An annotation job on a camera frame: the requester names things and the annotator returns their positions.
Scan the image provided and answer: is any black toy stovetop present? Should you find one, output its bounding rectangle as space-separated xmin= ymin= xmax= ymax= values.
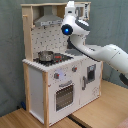
xmin=34 ymin=53 xmax=71 ymax=67

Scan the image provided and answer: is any oven door with handle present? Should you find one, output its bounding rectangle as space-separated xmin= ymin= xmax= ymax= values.
xmin=55 ymin=81 xmax=74 ymax=111

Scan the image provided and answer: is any wooden toy kitchen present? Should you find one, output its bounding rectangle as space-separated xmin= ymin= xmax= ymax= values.
xmin=22 ymin=3 xmax=102 ymax=127

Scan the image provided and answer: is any right red stove knob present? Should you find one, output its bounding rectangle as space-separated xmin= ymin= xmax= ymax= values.
xmin=71 ymin=65 xmax=79 ymax=73

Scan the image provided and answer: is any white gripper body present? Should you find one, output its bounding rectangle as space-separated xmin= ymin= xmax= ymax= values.
xmin=64 ymin=0 xmax=77 ymax=20

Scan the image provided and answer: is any red stove knob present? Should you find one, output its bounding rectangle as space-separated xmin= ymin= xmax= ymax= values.
xmin=71 ymin=65 xmax=79 ymax=73
xmin=54 ymin=73 xmax=60 ymax=79

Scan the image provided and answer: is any left red stove knob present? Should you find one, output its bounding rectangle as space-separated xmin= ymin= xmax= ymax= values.
xmin=54 ymin=73 xmax=60 ymax=79

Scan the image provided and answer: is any small metal pot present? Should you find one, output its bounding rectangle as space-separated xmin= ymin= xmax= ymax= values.
xmin=38 ymin=51 xmax=54 ymax=62

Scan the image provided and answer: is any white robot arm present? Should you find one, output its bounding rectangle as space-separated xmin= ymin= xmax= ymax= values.
xmin=61 ymin=1 xmax=128 ymax=86

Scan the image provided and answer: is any grey range hood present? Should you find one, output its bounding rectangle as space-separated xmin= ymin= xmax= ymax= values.
xmin=34 ymin=6 xmax=62 ymax=27

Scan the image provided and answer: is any toy microwave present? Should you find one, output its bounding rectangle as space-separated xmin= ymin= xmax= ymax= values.
xmin=75 ymin=3 xmax=90 ymax=20

